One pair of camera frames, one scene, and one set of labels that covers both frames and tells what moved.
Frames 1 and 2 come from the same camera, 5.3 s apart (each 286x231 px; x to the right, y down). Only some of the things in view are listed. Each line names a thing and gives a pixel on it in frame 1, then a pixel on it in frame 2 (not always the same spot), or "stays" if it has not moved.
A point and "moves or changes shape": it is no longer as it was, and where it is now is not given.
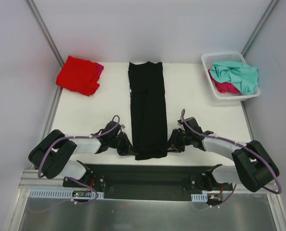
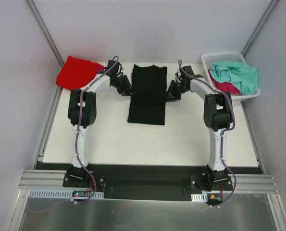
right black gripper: [175, 140] to [175, 89]
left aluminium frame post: [35, 11] stays
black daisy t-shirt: [147, 99] moves or changes shape
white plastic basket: [208, 59] stays
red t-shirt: [79, 75] stays
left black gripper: [123, 145] to [123, 84]
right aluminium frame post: [259, 28] stays
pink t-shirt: [99, 68] stays
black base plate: [148, 182] stays
